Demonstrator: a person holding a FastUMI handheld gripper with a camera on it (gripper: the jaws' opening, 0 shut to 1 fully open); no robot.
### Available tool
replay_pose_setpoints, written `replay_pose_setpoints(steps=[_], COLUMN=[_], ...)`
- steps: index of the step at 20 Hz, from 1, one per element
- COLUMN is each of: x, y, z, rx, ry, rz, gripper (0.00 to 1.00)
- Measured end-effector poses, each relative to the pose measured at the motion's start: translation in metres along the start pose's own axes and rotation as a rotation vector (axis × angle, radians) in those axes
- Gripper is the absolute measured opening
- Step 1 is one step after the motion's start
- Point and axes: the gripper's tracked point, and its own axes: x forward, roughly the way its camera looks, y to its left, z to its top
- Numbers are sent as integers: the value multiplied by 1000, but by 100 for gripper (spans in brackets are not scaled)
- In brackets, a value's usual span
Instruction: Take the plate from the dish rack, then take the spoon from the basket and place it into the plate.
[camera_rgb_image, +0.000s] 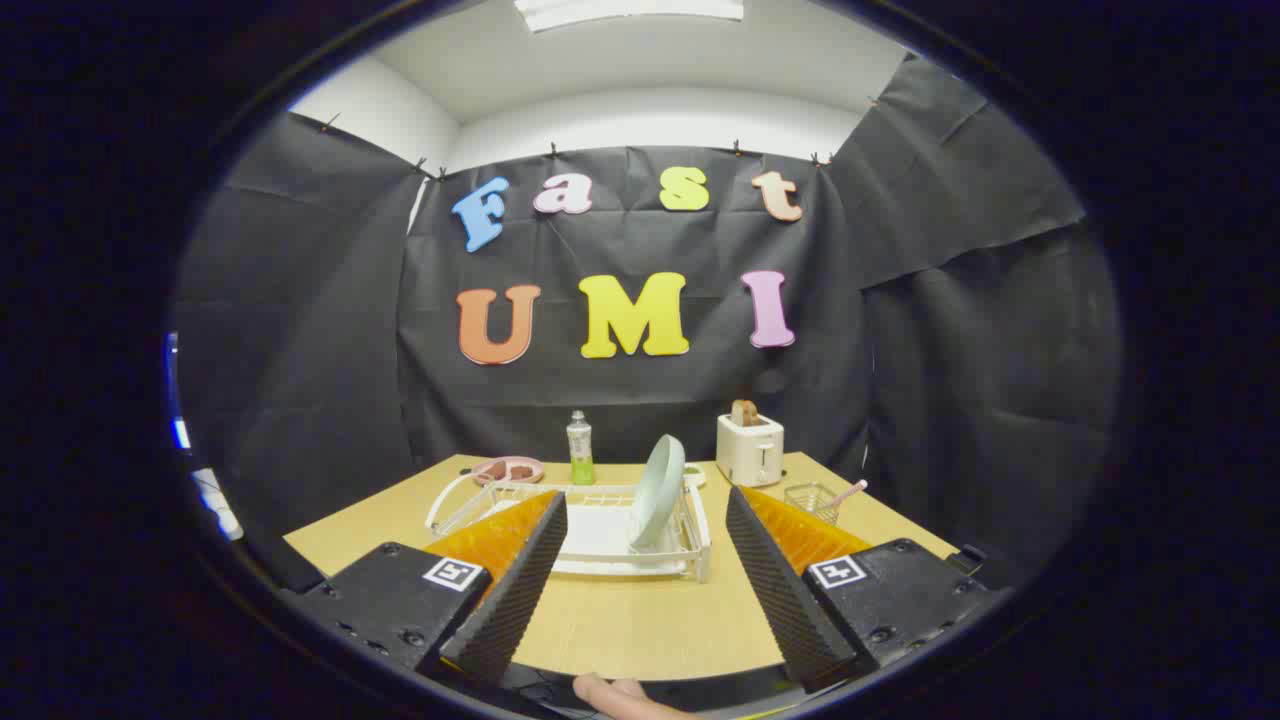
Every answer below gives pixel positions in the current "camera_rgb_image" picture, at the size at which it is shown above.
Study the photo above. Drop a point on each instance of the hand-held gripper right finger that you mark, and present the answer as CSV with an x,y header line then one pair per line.
x,y
780,590

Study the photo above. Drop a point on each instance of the small pink plate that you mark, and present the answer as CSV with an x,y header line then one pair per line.
x,y
480,468

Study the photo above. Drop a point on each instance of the pale green plate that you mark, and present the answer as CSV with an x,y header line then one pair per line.
x,y
655,490

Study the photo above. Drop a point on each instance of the clear bottle with green drink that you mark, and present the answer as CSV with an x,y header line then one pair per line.
x,y
580,445

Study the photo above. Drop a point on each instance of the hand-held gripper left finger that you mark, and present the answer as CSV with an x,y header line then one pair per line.
x,y
515,590

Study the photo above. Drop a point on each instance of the white divided snack tray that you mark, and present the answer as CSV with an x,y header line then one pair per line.
x,y
697,476

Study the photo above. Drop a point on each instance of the white ceiling light panel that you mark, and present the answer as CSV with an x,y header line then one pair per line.
x,y
630,10

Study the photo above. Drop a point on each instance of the cream white toaster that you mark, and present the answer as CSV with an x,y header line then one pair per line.
x,y
750,452

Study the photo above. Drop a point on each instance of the black backdrop cloth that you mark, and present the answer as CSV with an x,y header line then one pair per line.
x,y
640,240

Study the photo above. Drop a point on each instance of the brown toast slices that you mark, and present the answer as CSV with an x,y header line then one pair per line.
x,y
744,412

